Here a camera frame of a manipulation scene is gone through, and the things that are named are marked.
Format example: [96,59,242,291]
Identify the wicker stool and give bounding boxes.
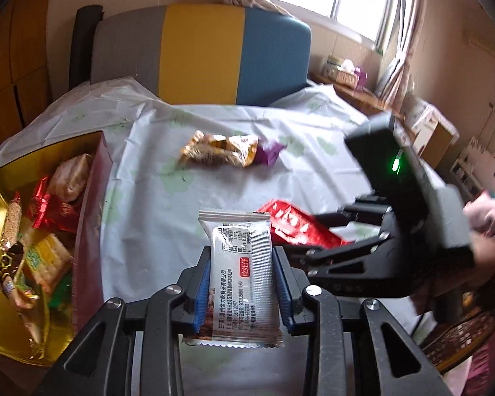
[421,309,495,376]

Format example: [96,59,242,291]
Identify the yellow cracker packet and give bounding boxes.
[22,233,74,294]

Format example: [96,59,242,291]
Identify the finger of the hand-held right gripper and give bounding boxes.
[313,196,395,228]
[301,231,397,278]

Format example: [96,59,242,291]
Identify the wicker tissue box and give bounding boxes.
[322,55,368,90]

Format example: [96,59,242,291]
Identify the dark brown snack packet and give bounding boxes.
[0,243,26,298]

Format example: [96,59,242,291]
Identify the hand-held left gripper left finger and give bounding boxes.
[33,251,212,396]

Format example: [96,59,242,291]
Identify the wooden desk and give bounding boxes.
[309,72,405,118]

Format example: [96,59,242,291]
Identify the white storage rack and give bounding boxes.
[449,136,495,199]

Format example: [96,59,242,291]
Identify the shiny dark red snack packet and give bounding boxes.
[27,175,82,234]

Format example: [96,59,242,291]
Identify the long bright red snack packet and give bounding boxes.
[256,199,353,250]

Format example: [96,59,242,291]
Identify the wooden wardrobe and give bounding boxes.
[0,0,56,153]

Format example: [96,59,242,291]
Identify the cardboard box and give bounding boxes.
[410,99,458,168]

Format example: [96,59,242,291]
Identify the dark red quilted jacket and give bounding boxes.
[464,334,495,396]

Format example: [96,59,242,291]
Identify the beige cracker packet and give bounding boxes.
[49,154,93,204]

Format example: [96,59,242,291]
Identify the gold gift box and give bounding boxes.
[0,131,114,368]

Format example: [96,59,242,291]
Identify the white green printed tablecloth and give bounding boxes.
[0,75,438,396]

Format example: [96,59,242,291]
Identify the grey yellow blue chair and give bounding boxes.
[88,3,312,106]

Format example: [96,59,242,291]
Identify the gold brown snack packet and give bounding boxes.
[179,130,259,168]

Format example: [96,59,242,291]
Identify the purple snack packet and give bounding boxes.
[253,140,288,167]

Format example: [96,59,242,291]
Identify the white nut bar packet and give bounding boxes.
[182,210,284,349]

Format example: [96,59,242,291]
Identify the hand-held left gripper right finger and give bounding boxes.
[271,247,454,396]

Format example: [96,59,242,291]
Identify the rice bar packet red ends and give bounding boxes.
[0,192,24,253]

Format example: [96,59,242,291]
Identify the person's right hand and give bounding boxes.
[464,192,495,293]

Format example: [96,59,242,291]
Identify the green snack packet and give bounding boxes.
[45,274,74,311]

